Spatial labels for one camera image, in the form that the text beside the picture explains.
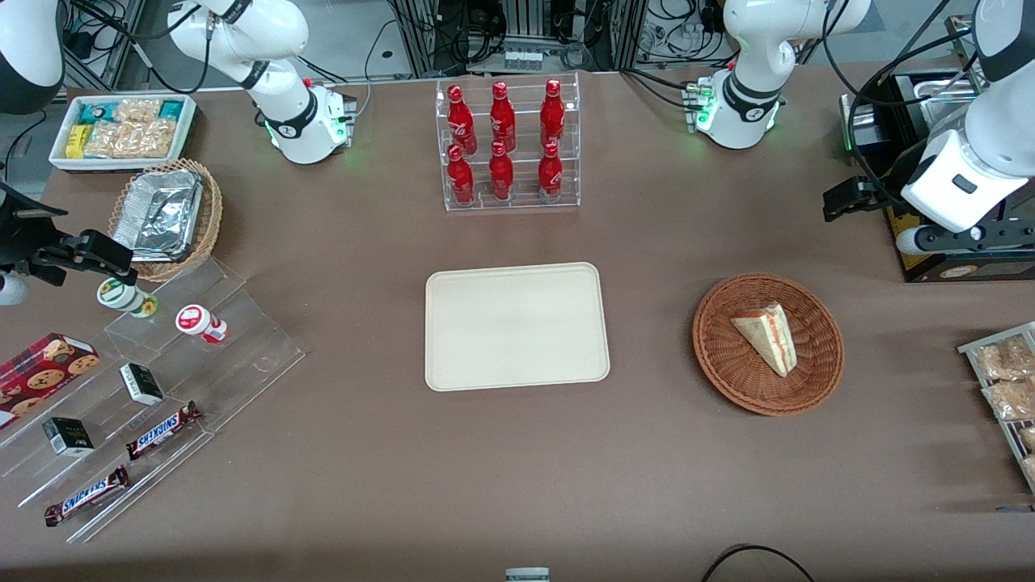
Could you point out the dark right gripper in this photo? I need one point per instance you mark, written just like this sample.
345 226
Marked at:
18 241

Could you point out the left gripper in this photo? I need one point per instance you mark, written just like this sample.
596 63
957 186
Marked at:
894 183

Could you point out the triangle sandwich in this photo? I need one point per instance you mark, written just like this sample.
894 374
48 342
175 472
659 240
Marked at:
768 335

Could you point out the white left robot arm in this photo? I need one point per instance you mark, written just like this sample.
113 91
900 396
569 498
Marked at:
752 97

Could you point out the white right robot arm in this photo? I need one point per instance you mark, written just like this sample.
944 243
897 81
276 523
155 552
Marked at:
285 121

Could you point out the aluminium foil tray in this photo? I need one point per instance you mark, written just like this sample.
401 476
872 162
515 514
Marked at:
158 214

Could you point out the tan wicker basket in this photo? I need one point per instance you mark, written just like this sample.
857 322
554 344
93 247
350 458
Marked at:
212 218

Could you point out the grey metal snack tray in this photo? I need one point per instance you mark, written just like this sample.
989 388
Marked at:
966 349

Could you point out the round brown wicker basket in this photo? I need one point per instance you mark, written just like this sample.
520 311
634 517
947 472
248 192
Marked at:
728 364

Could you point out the beige plastic tray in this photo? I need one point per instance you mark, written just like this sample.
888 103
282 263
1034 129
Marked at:
517 327

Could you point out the green white yogurt cup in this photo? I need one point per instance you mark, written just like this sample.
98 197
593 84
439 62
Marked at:
125 297

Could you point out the black hot food display case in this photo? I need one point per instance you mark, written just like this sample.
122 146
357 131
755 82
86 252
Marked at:
930 267

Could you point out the white plastic snack bin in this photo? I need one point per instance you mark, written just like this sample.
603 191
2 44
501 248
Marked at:
58 153

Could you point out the yellow snack packet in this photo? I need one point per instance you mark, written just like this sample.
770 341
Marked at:
76 141

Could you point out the red chocolate cookie box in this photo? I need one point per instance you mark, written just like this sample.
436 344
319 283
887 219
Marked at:
40 376

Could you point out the clear cracker bag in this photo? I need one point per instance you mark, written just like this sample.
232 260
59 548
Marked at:
133 139
137 110

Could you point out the red white yogurt cup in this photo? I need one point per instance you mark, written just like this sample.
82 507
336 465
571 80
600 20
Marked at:
198 322

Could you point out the small black box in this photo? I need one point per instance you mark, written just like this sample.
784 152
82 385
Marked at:
69 436
141 384

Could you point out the teal snack packet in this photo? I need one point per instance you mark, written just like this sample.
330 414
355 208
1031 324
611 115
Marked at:
171 110
93 113

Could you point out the snickers chocolate bar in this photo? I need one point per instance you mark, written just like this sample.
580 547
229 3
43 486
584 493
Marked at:
87 495
162 431

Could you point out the clear acrylic stepped stand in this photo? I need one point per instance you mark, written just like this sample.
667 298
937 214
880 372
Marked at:
242 356

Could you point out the clear bag of fried snacks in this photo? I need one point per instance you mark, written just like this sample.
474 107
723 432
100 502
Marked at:
1030 469
1003 360
1011 400
1028 438

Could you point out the red cola bottle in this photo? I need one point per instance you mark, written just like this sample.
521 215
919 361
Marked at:
551 178
552 113
501 178
502 117
461 121
461 182

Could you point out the clear acrylic bottle rack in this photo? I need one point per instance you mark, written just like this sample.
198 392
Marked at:
517 206

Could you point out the white power strip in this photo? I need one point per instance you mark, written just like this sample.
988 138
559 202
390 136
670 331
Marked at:
522 59

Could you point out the grey metal clamp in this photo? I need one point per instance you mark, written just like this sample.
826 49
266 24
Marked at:
527 575

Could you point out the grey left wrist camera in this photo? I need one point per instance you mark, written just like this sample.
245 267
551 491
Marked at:
954 239

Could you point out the aluminium frame rack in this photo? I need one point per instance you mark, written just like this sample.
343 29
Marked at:
420 36

